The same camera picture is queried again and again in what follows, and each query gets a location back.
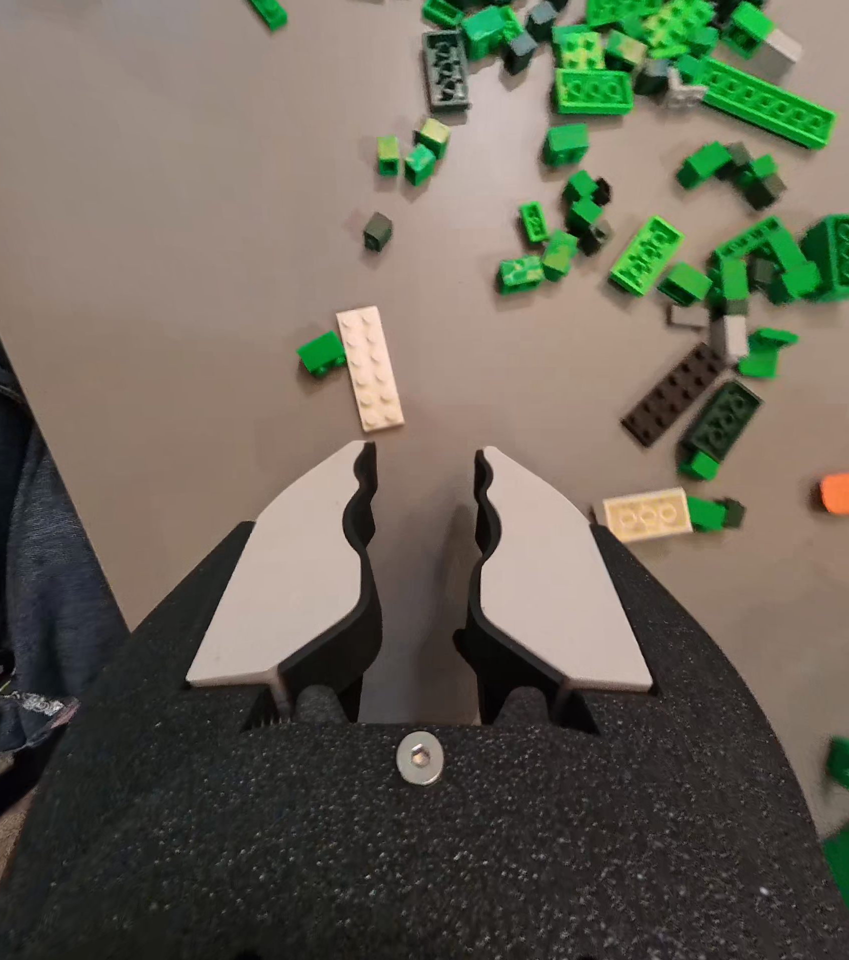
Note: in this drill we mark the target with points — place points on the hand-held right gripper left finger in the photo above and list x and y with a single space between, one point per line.
289 585

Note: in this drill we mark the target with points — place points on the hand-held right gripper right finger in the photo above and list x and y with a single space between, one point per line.
552 600

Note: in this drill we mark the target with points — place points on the white building plate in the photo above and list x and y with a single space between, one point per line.
368 367

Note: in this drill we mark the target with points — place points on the grey desk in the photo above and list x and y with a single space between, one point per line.
169 225

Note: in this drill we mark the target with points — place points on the cream building brick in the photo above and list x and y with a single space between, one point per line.
646 515

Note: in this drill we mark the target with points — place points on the small green building brick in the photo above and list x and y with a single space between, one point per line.
322 352
706 514
698 465
268 11

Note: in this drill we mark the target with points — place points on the black flat building plate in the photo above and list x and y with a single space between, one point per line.
676 394

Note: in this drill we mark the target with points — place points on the dark green building brick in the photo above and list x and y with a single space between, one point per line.
724 420

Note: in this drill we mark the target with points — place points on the blue denim clothing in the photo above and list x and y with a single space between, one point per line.
12 570

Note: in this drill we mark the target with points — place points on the pile of green building bricks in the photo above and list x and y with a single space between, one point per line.
649 255

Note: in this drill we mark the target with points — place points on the small dark green brick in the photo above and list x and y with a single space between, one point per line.
378 232

